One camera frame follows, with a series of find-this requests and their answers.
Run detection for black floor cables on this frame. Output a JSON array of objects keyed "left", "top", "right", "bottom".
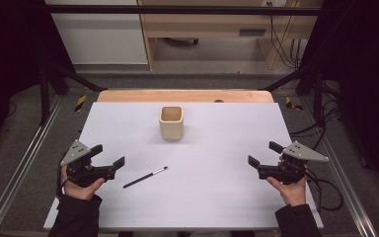
[{"left": 288, "top": 81, "right": 342, "bottom": 152}]

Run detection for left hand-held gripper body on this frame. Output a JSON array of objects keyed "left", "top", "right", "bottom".
[{"left": 60, "top": 139, "right": 116, "bottom": 188}]

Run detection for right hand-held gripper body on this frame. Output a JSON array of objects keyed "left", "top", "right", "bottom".
[{"left": 259, "top": 140, "right": 330, "bottom": 186}]

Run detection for black horizontal bar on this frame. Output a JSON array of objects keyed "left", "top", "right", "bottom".
[{"left": 45, "top": 4, "right": 324, "bottom": 17}]

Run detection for person's left hand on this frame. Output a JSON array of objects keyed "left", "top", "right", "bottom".
[{"left": 60, "top": 166, "right": 107, "bottom": 201}]

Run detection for white cabinet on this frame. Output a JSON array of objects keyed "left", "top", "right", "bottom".
[{"left": 43, "top": 0, "right": 149, "bottom": 66}]

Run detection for wooden table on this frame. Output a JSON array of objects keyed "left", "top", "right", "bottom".
[{"left": 97, "top": 89, "right": 274, "bottom": 104}]

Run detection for black curtain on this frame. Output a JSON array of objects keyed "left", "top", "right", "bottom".
[
  {"left": 0, "top": 0, "right": 77, "bottom": 161},
  {"left": 299, "top": 0, "right": 379, "bottom": 201}
]

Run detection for white table mat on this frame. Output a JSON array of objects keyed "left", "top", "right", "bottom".
[{"left": 42, "top": 101, "right": 324, "bottom": 231}]

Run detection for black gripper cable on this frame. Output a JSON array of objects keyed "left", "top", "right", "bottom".
[{"left": 305, "top": 168, "right": 345, "bottom": 212}]

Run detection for black metal stand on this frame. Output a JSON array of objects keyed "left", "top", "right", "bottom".
[
  {"left": 38, "top": 58, "right": 109, "bottom": 126},
  {"left": 260, "top": 62, "right": 328, "bottom": 127}
]

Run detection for hanging black cables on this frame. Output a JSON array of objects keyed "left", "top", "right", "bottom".
[{"left": 265, "top": 1, "right": 303, "bottom": 71}]

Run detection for beige square pen holder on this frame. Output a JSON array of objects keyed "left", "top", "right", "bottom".
[{"left": 158, "top": 105, "right": 185, "bottom": 142}]

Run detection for yellow black striped tape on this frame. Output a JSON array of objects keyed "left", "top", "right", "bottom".
[
  {"left": 73, "top": 94, "right": 89, "bottom": 113},
  {"left": 284, "top": 96, "right": 304, "bottom": 112}
]

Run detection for aluminium rail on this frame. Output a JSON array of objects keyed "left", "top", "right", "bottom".
[
  {"left": 0, "top": 95, "right": 64, "bottom": 237},
  {"left": 300, "top": 98, "right": 379, "bottom": 237}
]

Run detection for person's right hand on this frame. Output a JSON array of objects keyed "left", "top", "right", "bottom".
[{"left": 265, "top": 177, "right": 308, "bottom": 207}]

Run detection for light wooden desk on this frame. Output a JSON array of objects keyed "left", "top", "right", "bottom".
[{"left": 137, "top": 0, "right": 324, "bottom": 71}]

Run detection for black pen with silver tip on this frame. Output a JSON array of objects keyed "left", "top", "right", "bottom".
[{"left": 122, "top": 166, "right": 169, "bottom": 190}]

